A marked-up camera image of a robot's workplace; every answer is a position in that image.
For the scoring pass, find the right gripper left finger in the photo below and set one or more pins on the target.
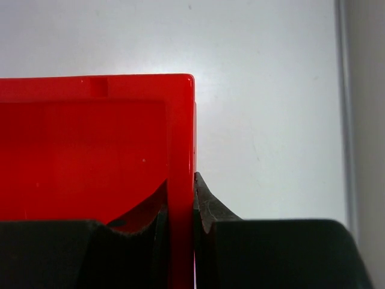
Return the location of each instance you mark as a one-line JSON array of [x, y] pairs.
[[131, 251]]

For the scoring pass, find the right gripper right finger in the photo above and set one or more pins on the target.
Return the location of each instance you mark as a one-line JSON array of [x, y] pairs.
[[231, 252]]

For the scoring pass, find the aluminium right rail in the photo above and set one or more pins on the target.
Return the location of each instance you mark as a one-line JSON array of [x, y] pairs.
[[346, 107]]

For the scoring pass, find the red plastic bin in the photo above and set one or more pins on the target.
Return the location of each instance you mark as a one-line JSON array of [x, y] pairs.
[[93, 147]]

